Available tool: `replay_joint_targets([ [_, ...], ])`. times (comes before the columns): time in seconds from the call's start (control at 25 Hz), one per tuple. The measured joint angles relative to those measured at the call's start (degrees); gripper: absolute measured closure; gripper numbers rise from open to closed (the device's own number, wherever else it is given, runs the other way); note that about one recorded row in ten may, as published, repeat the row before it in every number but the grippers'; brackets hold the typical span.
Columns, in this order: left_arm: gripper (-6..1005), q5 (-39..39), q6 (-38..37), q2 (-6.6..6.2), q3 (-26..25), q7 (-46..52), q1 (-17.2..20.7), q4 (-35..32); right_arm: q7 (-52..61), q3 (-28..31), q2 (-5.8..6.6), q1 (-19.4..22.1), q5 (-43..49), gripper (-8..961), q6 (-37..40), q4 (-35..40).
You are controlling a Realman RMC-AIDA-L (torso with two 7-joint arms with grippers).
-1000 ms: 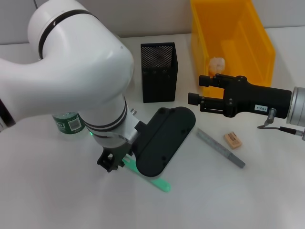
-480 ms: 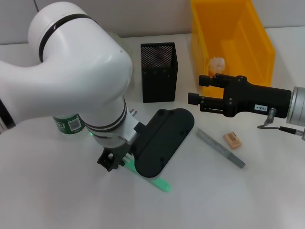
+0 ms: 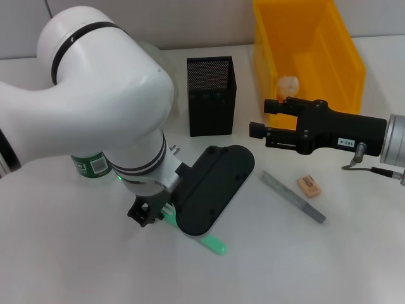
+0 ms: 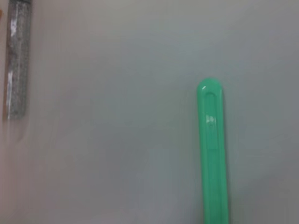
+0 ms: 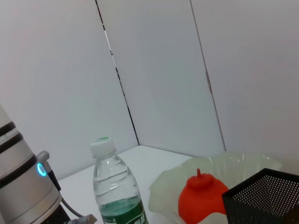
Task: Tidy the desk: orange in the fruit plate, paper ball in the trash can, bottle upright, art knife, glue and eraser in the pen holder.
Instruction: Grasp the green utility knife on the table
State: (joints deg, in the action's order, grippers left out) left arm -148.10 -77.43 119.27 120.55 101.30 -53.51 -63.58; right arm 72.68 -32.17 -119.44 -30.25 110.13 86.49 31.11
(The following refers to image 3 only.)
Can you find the yellow plastic bin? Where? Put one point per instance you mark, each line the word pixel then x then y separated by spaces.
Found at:
pixel 329 63

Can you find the grey pen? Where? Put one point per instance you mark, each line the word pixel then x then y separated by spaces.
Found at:
pixel 291 194

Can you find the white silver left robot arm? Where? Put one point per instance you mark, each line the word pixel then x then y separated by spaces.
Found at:
pixel 88 88

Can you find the white paper ball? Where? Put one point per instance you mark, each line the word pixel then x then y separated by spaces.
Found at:
pixel 288 84

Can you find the green toothbrush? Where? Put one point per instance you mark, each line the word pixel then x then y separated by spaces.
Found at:
pixel 215 247

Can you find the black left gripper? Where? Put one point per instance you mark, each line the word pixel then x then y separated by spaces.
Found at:
pixel 152 199

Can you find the clear water bottle green label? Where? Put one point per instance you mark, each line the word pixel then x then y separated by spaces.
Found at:
pixel 93 166

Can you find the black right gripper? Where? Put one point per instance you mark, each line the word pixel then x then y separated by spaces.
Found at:
pixel 341 133

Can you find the beige eraser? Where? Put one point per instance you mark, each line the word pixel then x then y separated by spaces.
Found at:
pixel 309 187

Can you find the black mesh pen holder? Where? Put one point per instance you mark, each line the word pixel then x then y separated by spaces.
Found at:
pixel 212 95

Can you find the green glass fruit plate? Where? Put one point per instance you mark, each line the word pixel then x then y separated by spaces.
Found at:
pixel 155 50

